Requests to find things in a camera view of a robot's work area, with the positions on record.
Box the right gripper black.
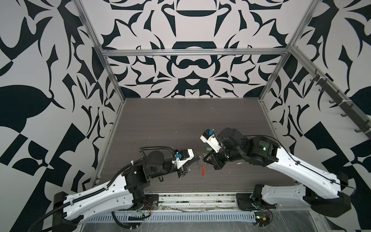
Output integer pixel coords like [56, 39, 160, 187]
[201, 142, 245, 168]

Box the metal keyring with red grip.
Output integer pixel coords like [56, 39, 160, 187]
[197, 158, 206, 177]

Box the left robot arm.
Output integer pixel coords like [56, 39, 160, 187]
[52, 149, 200, 232]

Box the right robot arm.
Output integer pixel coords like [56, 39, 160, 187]
[200, 128, 352, 218]

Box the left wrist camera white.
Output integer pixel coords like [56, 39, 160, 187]
[175, 149, 194, 169]

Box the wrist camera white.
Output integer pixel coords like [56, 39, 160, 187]
[175, 149, 194, 169]
[200, 129, 222, 153]

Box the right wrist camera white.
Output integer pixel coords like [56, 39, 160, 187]
[200, 129, 222, 153]

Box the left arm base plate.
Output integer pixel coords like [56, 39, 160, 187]
[120, 194, 159, 211]

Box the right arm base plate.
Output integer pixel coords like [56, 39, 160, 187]
[236, 193, 276, 211]

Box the white slotted cable duct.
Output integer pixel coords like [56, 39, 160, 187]
[86, 211, 257, 223]

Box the black wall hook rail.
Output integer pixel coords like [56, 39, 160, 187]
[311, 69, 371, 140]

